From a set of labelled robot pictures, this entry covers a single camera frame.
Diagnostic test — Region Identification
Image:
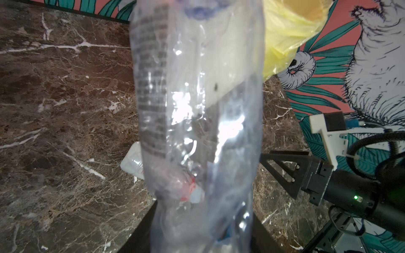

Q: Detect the white bottle red band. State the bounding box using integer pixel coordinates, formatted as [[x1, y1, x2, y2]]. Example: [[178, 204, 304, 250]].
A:
[[120, 141, 205, 203]]

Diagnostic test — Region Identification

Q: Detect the yellow plastic bin liner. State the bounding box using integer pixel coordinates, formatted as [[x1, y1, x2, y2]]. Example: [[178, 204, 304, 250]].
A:
[[263, 0, 333, 81]]

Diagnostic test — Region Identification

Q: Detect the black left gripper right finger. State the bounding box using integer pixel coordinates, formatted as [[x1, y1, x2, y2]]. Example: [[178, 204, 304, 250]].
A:
[[251, 214, 284, 253]]

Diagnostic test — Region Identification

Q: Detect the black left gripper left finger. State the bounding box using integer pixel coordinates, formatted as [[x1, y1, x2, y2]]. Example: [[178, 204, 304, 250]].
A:
[[117, 201, 158, 253]]

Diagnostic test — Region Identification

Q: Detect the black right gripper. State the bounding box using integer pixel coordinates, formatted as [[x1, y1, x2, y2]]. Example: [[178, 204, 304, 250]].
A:
[[259, 151, 405, 253]]

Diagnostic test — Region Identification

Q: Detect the clear bottle white cap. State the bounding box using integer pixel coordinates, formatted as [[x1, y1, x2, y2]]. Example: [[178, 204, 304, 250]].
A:
[[129, 1, 265, 253]]

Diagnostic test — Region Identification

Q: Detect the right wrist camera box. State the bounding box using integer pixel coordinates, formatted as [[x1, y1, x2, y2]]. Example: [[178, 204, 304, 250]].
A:
[[309, 112, 389, 170]]

